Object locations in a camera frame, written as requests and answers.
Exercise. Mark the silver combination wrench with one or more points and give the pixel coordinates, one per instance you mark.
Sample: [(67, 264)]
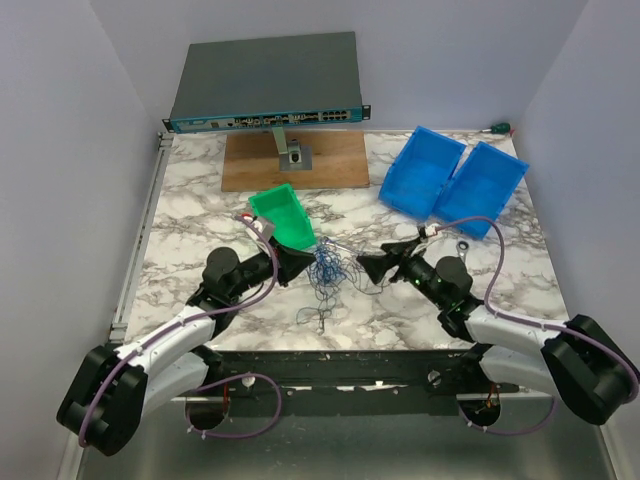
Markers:
[(336, 245)]

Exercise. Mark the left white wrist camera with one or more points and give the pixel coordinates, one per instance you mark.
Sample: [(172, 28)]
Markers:
[(262, 229)]

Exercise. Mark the left blue plastic bin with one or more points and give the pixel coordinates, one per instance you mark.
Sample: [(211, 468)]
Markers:
[(418, 175)]

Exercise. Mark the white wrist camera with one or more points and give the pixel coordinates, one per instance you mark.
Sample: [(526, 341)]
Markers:
[(427, 232), (262, 229)]

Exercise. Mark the grey metal stand bracket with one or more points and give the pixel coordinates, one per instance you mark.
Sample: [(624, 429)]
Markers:
[(293, 156)]

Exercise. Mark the silver ratchet wrench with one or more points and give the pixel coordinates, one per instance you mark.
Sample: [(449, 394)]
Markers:
[(462, 249)]

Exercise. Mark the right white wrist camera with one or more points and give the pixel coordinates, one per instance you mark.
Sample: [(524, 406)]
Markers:
[(427, 232)]

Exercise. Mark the aluminium frame rail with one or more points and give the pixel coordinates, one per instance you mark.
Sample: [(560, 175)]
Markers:
[(154, 395)]

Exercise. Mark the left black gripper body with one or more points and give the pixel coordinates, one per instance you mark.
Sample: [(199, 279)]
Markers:
[(257, 268)]

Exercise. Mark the right blue plastic bin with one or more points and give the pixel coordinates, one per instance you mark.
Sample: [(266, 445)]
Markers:
[(482, 186)]

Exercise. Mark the green handled screwdriver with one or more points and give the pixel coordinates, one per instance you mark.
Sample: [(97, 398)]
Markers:
[(501, 128)]

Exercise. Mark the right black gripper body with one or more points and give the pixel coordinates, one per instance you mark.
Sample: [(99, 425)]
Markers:
[(418, 272)]

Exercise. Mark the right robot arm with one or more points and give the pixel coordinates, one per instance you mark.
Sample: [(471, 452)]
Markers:
[(574, 361)]

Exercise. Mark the green plastic bin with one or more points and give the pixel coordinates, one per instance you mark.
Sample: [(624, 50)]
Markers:
[(281, 206)]

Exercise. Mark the blue plastic bin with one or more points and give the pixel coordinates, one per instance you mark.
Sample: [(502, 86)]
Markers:
[(482, 186), (418, 175)]

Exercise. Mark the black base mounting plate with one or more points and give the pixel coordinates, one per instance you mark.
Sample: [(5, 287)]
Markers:
[(258, 384)]

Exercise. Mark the wooden base board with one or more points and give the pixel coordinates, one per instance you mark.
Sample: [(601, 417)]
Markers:
[(330, 160)]

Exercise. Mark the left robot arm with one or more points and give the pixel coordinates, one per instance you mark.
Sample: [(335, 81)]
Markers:
[(114, 388)]

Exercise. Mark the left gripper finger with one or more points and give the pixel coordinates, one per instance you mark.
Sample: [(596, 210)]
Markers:
[(286, 274), (292, 259)]

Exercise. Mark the grey network switch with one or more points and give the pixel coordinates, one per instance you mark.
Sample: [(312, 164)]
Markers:
[(269, 82)]

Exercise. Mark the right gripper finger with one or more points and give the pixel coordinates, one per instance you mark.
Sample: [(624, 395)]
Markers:
[(401, 248), (376, 266)]

